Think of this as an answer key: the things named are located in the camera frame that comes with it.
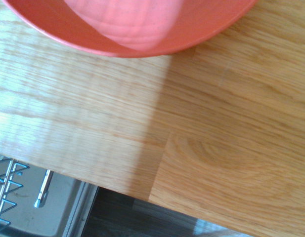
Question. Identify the chrome rack slide rail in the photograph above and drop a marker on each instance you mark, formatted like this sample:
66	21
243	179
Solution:
44	188

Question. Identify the red plastic bowl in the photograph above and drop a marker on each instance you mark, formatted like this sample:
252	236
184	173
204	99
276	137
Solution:
68	27

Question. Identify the grey sink basin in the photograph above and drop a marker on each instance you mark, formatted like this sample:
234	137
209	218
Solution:
60	205

